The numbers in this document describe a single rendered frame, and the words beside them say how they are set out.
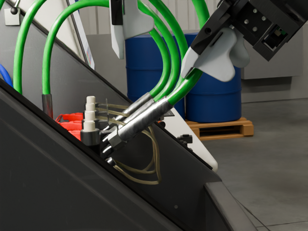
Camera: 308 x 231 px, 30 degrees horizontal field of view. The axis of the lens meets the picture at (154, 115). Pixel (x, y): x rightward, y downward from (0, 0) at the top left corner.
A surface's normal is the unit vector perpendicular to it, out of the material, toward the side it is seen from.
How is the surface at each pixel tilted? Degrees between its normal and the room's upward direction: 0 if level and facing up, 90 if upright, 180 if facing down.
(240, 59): 107
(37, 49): 90
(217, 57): 101
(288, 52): 90
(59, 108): 90
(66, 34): 90
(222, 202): 0
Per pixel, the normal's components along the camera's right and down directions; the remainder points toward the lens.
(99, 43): 0.20, 0.18
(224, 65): -0.46, 0.36
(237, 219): -0.04, -0.98
